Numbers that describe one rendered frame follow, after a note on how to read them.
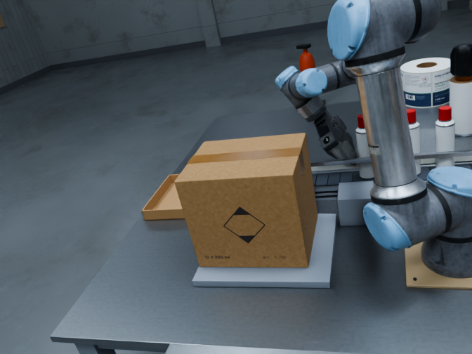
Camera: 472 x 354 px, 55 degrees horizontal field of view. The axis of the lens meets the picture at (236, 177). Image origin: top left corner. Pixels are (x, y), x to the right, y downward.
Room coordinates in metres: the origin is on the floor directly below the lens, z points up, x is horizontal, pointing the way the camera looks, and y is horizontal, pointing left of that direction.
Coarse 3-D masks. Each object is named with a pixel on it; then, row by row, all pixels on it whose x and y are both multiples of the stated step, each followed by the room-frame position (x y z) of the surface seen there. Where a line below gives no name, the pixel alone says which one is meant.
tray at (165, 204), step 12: (168, 180) 1.60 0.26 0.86; (156, 192) 1.49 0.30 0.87; (168, 192) 1.54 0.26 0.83; (156, 204) 1.47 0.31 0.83; (168, 204) 1.45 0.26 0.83; (180, 204) 1.42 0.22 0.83; (144, 216) 1.38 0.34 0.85; (156, 216) 1.36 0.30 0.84; (168, 216) 1.35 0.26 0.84; (180, 216) 1.33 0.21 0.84
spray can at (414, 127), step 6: (408, 114) 1.19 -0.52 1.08; (414, 114) 1.18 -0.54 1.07; (408, 120) 1.19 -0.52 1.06; (414, 120) 1.18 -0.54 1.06; (414, 126) 1.18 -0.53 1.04; (414, 132) 1.17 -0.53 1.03; (414, 138) 1.17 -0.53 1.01; (414, 144) 1.17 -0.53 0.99; (414, 150) 1.17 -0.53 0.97; (420, 162) 1.18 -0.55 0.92; (420, 168) 1.18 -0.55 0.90
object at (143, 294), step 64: (256, 128) 2.01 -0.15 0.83; (128, 256) 1.18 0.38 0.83; (192, 256) 1.10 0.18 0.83; (384, 256) 0.91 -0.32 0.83; (64, 320) 0.95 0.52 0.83; (128, 320) 0.89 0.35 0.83; (192, 320) 0.84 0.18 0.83; (256, 320) 0.79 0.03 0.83; (320, 320) 0.75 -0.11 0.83; (384, 320) 0.71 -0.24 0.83; (448, 320) 0.67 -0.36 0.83
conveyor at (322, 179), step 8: (424, 168) 1.21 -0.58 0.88; (432, 168) 1.20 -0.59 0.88; (320, 176) 1.31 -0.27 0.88; (328, 176) 1.31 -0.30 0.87; (336, 176) 1.28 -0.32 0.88; (344, 176) 1.27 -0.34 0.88; (352, 176) 1.27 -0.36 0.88; (424, 176) 1.16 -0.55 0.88; (320, 184) 1.26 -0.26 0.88; (328, 184) 1.25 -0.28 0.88; (336, 184) 1.24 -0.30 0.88
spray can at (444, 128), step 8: (440, 112) 1.16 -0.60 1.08; (448, 112) 1.15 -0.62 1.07; (440, 120) 1.16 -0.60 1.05; (448, 120) 1.15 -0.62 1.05; (440, 128) 1.15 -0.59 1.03; (448, 128) 1.14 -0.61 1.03; (440, 136) 1.15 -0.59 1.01; (448, 136) 1.14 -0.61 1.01; (440, 144) 1.15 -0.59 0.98; (448, 144) 1.14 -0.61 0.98; (440, 160) 1.15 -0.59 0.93; (448, 160) 1.14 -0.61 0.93
